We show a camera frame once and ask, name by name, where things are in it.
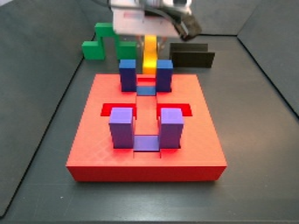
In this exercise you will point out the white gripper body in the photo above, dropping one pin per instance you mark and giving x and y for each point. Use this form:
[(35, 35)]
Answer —
[(165, 18)]

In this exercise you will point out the green stepped block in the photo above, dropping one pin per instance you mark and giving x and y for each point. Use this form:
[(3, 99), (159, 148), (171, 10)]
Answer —
[(94, 49)]

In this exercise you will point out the red insertion board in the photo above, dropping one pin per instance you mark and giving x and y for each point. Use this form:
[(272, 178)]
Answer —
[(95, 161)]

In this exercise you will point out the yellow rectangular block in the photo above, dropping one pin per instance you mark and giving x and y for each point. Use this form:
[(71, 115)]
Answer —
[(150, 54)]

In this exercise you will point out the purple U-shaped block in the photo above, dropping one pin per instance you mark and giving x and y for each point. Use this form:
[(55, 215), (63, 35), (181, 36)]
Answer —
[(167, 139)]

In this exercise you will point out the black block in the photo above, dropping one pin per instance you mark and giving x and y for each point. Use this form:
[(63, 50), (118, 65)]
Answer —
[(191, 55)]

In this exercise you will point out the dark blue U-shaped block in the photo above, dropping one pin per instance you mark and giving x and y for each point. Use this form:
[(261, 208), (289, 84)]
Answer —
[(162, 80)]

